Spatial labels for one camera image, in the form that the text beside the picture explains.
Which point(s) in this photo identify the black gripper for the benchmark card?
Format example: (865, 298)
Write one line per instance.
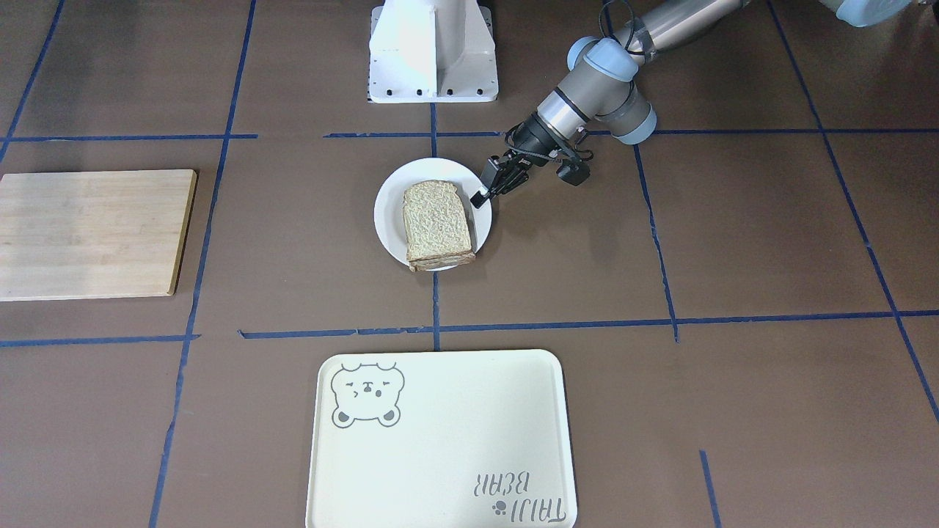
(530, 136)

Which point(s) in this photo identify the brown bread slice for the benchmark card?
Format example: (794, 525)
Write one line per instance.
(435, 220)

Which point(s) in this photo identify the white round plate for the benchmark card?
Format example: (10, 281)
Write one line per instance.
(388, 208)

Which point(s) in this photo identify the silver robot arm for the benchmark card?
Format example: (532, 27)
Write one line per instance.
(600, 86)

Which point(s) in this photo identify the cream bear serving tray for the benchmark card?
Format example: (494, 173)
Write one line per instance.
(441, 439)

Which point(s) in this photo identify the bamboo cutting board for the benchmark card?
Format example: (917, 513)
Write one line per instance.
(108, 234)

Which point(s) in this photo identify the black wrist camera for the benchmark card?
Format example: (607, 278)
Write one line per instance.
(573, 172)

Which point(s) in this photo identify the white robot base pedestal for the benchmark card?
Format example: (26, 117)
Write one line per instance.
(432, 52)

